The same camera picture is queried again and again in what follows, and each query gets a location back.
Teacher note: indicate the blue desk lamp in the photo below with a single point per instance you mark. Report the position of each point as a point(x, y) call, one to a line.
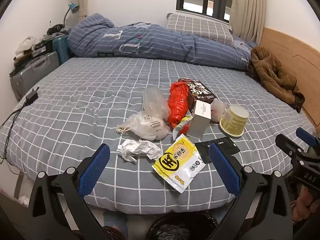
point(73, 7)

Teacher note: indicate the pale yellow paper cup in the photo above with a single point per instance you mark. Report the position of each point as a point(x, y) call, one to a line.
point(232, 122)

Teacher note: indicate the bin with black bag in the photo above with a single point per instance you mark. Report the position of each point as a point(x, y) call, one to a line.
point(175, 227)

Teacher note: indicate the wooden headboard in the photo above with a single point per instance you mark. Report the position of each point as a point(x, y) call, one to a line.
point(300, 55)

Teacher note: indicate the blue striped quilt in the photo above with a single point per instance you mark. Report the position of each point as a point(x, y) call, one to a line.
point(150, 42)

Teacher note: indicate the crumpled white tissue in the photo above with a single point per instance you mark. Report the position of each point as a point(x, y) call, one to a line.
point(137, 148)

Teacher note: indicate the person's left foot blue sock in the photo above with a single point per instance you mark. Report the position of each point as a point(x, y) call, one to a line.
point(116, 223)

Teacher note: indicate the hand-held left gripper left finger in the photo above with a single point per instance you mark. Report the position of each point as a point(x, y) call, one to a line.
point(96, 170)

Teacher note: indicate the dark brown printed box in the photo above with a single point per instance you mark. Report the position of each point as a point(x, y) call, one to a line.
point(200, 92)

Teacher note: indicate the brown jacket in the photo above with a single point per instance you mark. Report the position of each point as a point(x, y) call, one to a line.
point(272, 72)

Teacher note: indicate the white rounded item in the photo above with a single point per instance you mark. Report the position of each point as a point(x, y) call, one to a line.
point(26, 43)

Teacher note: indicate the black flat packet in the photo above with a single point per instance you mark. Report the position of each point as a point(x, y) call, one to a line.
point(226, 142)

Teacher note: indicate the person's right hand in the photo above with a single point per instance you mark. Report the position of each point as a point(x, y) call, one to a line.
point(307, 205)

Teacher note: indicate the white cosmetic cotton bag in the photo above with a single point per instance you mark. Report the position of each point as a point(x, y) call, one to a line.
point(150, 127)

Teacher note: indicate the small yellow wrapper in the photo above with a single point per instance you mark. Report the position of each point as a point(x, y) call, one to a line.
point(181, 125)

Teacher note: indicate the white cardboard box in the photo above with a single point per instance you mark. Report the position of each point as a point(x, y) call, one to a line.
point(197, 122)

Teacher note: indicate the teal suitcase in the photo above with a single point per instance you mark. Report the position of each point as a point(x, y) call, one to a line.
point(61, 47)

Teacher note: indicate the clear bag with pink contents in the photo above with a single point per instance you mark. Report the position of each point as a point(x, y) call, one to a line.
point(217, 110)

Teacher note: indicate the yellow snack packet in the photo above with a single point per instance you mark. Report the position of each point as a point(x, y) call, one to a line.
point(175, 162)

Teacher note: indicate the grey checked pillow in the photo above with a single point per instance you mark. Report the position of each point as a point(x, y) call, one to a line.
point(200, 27)

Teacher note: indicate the orange plastic bag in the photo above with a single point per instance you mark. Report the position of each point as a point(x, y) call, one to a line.
point(177, 105)

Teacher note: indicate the stack of dark items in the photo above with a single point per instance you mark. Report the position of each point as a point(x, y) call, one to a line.
point(37, 48)

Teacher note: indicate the grey suitcase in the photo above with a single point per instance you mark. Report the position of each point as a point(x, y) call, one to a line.
point(35, 72)

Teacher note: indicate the grey checked bed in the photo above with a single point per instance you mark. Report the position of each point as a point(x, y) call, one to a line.
point(87, 92)

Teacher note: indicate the clear bubble plastic bag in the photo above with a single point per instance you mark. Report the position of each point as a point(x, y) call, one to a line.
point(155, 102)

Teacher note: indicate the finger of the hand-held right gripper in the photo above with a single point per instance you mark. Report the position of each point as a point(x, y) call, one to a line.
point(306, 135)
point(290, 146)

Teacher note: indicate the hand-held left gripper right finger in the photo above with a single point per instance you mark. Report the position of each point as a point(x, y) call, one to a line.
point(223, 170)

